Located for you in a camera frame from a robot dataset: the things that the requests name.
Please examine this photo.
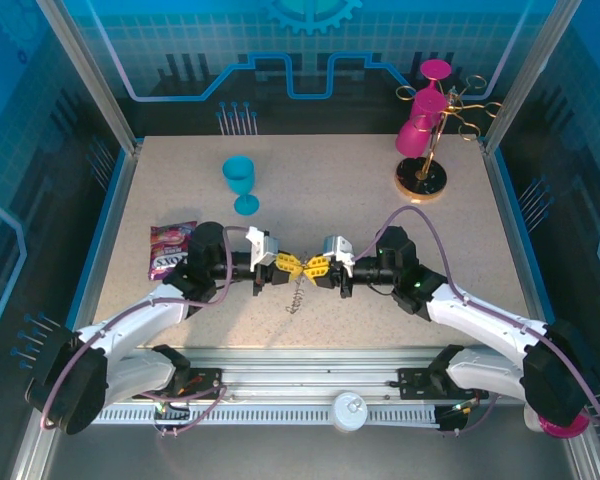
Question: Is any grey key holder with rings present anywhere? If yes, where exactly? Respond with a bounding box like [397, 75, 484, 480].
[284, 254, 312, 316]

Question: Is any purple snack bag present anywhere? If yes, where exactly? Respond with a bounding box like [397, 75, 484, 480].
[148, 221, 199, 281]

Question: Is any teal plastic goblet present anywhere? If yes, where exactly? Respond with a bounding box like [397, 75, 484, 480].
[222, 155, 261, 216]

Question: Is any pink plastic goblet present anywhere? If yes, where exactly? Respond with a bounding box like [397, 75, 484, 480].
[410, 58, 453, 124]
[394, 115, 435, 158]

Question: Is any white round cylinder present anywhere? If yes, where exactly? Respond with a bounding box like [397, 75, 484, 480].
[332, 390, 369, 432]

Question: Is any pink cup outside table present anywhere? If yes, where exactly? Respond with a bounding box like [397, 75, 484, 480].
[523, 399, 591, 441]

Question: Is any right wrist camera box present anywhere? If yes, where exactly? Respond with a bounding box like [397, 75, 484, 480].
[321, 234, 356, 276]

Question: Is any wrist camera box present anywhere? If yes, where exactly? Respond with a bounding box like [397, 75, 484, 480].
[243, 226, 281, 274]
[321, 234, 356, 276]

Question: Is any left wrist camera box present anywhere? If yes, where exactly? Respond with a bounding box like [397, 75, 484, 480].
[243, 226, 281, 274]

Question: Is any gold wire glass rack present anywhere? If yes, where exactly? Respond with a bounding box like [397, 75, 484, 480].
[393, 74, 504, 204]

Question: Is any aluminium mounting rail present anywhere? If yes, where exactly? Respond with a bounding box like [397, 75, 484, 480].
[99, 347, 531, 401]

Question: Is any aluminium side rail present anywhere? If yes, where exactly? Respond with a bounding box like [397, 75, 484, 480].
[62, 142, 144, 364]
[481, 142, 556, 364]

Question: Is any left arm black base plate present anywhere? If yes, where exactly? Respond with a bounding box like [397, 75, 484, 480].
[179, 368, 230, 401]

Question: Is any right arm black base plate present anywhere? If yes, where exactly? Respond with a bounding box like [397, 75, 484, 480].
[397, 367, 461, 401]

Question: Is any white slotted cable duct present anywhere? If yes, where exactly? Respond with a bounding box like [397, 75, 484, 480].
[92, 403, 442, 427]

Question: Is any aluminium frame post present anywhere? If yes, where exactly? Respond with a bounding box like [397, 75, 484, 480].
[479, 0, 574, 156]
[35, 0, 142, 154]

